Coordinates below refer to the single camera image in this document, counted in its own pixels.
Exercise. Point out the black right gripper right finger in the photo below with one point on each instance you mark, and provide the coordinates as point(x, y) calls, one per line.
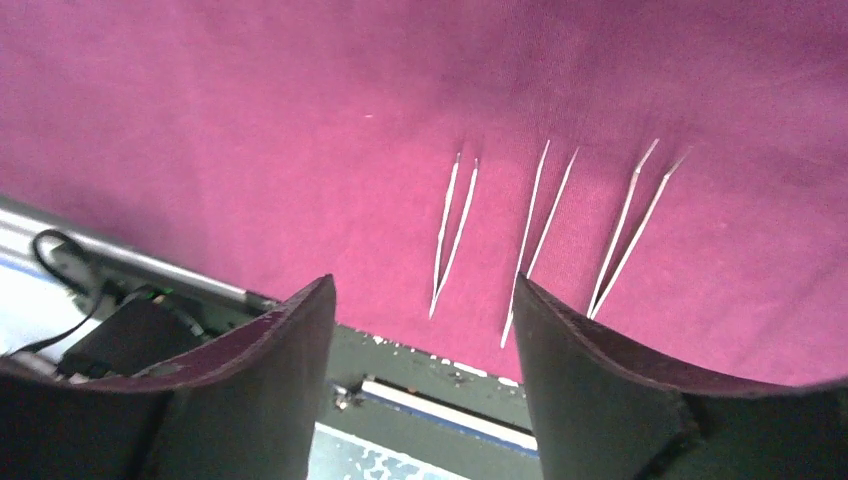
point(603, 406)

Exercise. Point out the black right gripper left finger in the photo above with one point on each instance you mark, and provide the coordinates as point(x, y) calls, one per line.
point(242, 406)

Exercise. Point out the maroon surgical wrap cloth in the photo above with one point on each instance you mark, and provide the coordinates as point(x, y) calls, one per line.
point(396, 145)

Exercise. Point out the aluminium frame rail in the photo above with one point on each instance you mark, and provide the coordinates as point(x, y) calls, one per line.
point(117, 255)

